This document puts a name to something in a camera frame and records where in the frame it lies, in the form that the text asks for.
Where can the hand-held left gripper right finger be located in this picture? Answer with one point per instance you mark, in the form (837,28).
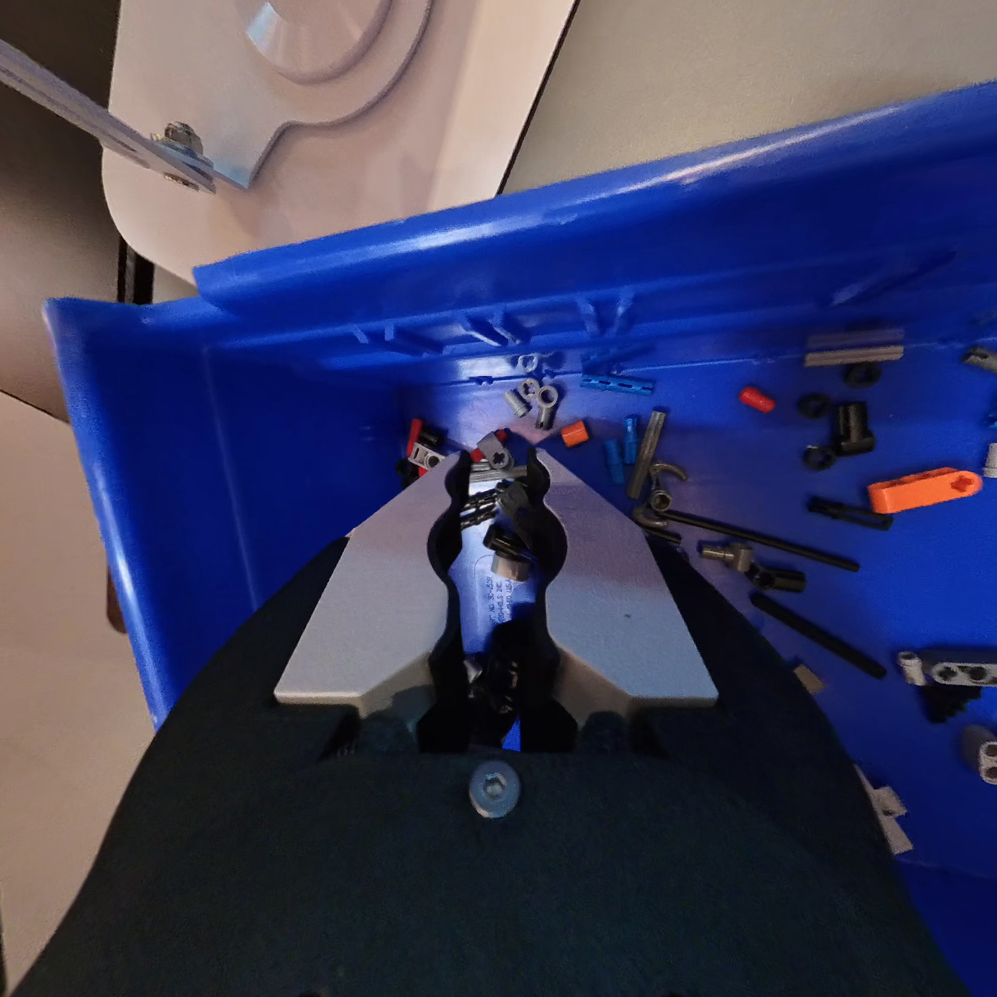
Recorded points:
(631,615)

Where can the red toy pin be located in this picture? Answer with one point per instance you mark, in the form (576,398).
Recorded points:
(757,399)

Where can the light grey toy strip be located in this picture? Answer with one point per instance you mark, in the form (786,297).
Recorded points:
(853,348)

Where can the blue plastic bin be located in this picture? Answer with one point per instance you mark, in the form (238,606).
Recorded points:
(272,467)

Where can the thin black toy axle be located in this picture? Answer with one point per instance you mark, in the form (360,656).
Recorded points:
(763,539)

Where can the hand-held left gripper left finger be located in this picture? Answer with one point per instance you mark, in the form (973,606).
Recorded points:
(366,615)

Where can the heap of small toy parts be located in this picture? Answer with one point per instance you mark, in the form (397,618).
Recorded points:
(510,565)

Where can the light grey toy connector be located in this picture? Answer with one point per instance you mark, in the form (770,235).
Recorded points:
(983,755)

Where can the orange toy beam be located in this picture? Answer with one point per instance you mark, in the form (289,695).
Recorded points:
(919,492)

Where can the white suction mount plate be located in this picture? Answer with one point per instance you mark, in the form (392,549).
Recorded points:
(350,171)

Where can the thick black toy axle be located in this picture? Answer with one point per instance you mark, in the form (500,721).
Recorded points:
(818,635)

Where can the dark grey holed beam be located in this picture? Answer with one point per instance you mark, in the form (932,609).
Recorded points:
(958,674)

